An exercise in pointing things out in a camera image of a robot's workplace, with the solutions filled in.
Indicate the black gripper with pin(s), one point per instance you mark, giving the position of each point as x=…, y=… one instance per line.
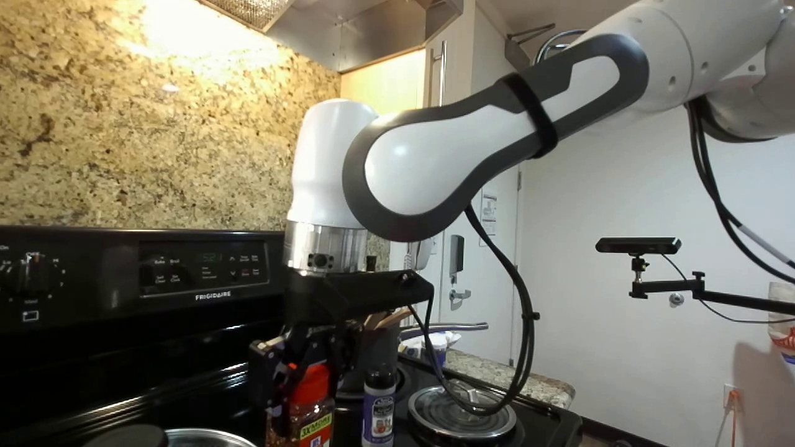
x=319, y=343

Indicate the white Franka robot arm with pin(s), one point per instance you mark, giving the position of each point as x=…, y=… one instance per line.
x=430, y=164

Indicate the black electric stove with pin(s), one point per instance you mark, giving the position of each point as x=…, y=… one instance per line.
x=208, y=274

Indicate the blue label shaker black cap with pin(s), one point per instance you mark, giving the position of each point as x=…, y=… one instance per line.
x=379, y=413

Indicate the wooden cooking utensil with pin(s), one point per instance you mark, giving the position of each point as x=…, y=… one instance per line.
x=373, y=318
x=399, y=318

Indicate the blue container white lid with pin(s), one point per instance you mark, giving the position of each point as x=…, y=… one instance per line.
x=436, y=352

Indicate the chrome coil burner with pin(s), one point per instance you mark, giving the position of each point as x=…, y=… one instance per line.
x=476, y=423

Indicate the black round lid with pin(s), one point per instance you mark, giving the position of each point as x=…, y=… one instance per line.
x=124, y=436

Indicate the white door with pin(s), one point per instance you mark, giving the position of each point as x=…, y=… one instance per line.
x=488, y=331

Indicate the stainless range hood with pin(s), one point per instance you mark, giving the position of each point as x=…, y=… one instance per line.
x=348, y=28

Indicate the light wooden wall cabinet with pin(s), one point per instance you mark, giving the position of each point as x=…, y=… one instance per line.
x=388, y=82

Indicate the black stereo camera bar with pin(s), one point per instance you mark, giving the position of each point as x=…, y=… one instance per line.
x=637, y=244

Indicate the grey wall bracket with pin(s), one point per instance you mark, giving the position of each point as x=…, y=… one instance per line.
x=517, y=40

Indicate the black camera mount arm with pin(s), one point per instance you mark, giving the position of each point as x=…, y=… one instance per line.
x=747, y=298

